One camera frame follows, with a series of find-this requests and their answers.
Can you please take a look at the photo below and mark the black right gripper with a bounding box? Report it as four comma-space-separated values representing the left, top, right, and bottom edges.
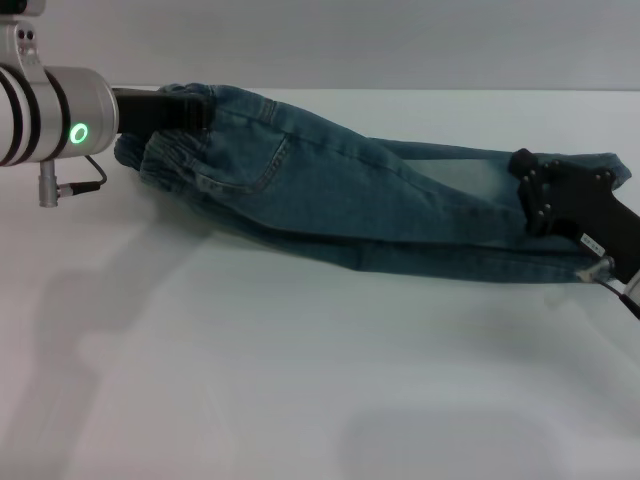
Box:
508, 148, 640, 281

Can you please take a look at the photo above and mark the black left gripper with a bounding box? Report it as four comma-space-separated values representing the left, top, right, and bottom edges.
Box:
112, 87, 211, 135

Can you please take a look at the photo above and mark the blue denim shorts basketball print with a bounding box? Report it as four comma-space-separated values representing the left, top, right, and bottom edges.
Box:
113, 82, 632, 289

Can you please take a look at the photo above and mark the left arm cable with connector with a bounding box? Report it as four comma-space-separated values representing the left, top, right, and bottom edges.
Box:
38, 154, 109, 209

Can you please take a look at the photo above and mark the silver camera mount bracket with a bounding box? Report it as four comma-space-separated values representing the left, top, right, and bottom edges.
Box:
0, 2, 49, 71

